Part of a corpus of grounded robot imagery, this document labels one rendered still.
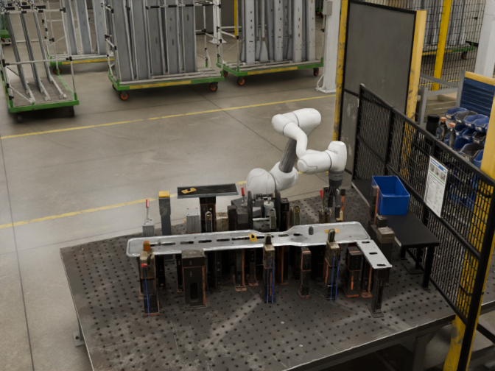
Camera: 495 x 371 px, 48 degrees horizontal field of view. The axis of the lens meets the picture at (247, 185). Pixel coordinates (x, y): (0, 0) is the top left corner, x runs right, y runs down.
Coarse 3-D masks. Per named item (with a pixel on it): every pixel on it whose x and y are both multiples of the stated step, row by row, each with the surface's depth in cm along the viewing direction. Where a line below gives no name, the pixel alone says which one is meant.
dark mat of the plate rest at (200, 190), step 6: (198, 186) 343; (204, 186) 343; (210, 186) 343; (216, 186) 343; (222, 186) 343; (228, 186) 343; (234, 186) 343; (180, 192) 335; (192, 192) 335; (198, 192) 335; (204, 192) 335; (210, 192) 335; (216, 192) 335; (222, 192) 335; (228, 192) 335
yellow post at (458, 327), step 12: (492, 108) 256; (492, 120) 257; (492, 132) 257; (492, 144) 258; (492, 156) 259; (480, 168) 269; (492, 168) 260; (480, 180) 269; (480, 192) 270; (480, 216) 271; (480, 228) 273; (468, 240) 284; (492, 252) 280; (468, 276) 286; (468, 288) 287; (468, 300) 290; (480, 300) 291; (456, 324) 302; (456, 336) 303; (456, 348) 304; (456, 360) 307; (468, 360) 308
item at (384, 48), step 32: (352, 0) 560; (352, 32) 571; (384, 32) 523; (416, 32) 478; (352, 64) 581; (384, 64) 530; (416, 64) 487; (352, 96) 591; (384, 96) 540; (416, 96) 501; (352, 128) 600; (384, 128) 549; (352, 160) 612
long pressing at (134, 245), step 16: (320, 224) 331; (336, 224) 332; (352, 224) 332; (128, 240) 314; (144, 240) 314; (160, 240) 314; (176, 240) 314; (192, 240) 314; (240, 240) 314; (272, 240) 314; (288, 240) 314; (304, 240) 314; (320, 240) 314; (336, 240) 314; (352, 240) 315; (128, 256) 301
